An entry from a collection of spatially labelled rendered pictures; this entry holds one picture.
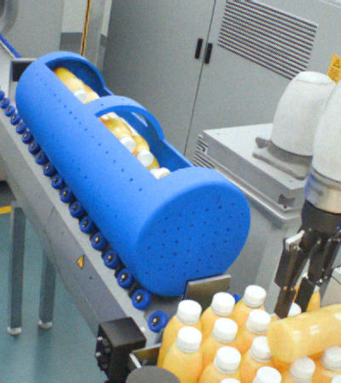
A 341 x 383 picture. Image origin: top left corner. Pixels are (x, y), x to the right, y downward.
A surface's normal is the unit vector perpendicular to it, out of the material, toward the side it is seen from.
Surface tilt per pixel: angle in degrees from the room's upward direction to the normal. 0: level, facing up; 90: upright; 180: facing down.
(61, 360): 0
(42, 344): 0
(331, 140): 91
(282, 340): 91
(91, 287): 71
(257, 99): 90
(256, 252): 90
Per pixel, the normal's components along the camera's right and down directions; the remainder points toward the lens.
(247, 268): -0.80, 0.15
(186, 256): 0.48, 0.48
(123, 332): 0.18, -0.87
